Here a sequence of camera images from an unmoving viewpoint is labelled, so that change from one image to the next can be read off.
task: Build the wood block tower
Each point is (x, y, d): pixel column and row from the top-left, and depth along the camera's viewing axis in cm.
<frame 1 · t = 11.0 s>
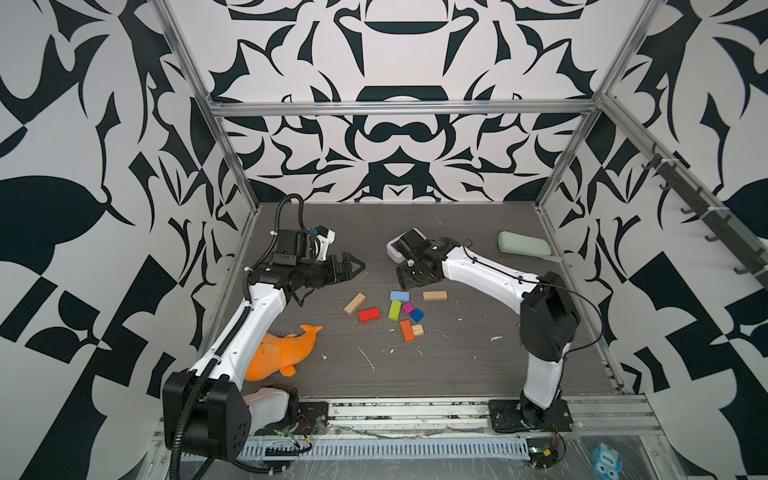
left hand: (353, 264, 78), fingers open
right hand: (411, 277, 89), fingers open
pale green case: (521, 244, 108), point 3 cm above the table
natural wood block: (435, 295, 96), point 2 cm above the table
light blue block: (400, 295, 96), point 2 cm above the table
red block: (369, 314, 93), on the table
lime green block: (394, 310, 94), on the table
magenta cube block: (408, 308, 94), point 2 cm above the table
blue cube block: (417, 315, 94), on the table
orange block: (407, 330, 89), point 2 cm above the table
small natural wood cube: (418, 329, 90), on the table

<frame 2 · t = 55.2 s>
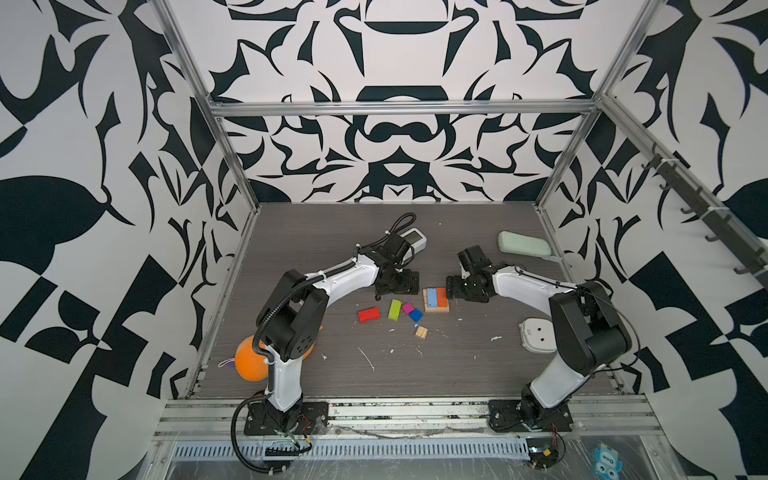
left hand: (412, 284, 90), fingers open
right hand: (458, 289, 94), fingers open
light blue block: (432, 297, 94), point 4 cm above the table
orange block: (441, 300, 93), point 4 cm above the table
small natural wood cube: (421, 332, 89), point 2 cm above the table
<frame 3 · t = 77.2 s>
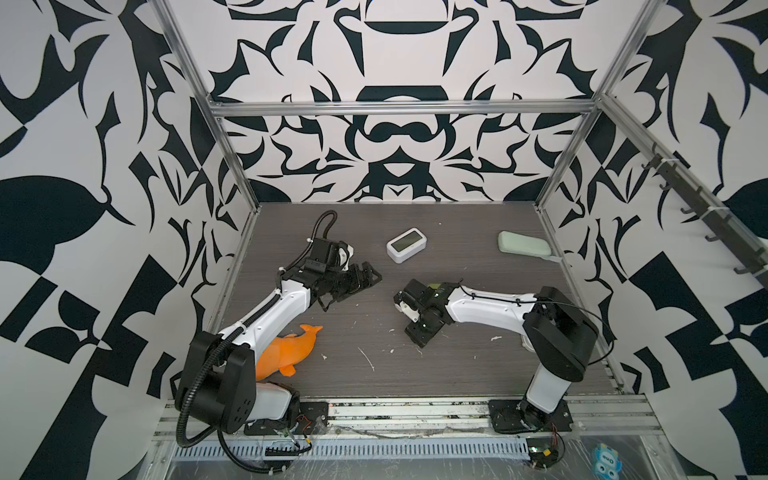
left hand: (373, 277, 83), fingers open
right hand: (419, 331, 88), fingers open
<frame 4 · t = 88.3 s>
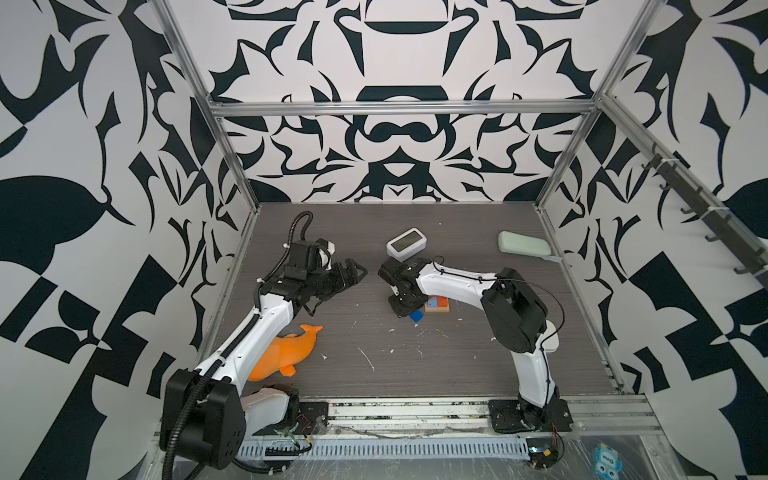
left hand: (358, 271, 81), fingers open
right hand: (404, 307, 93), fingers open
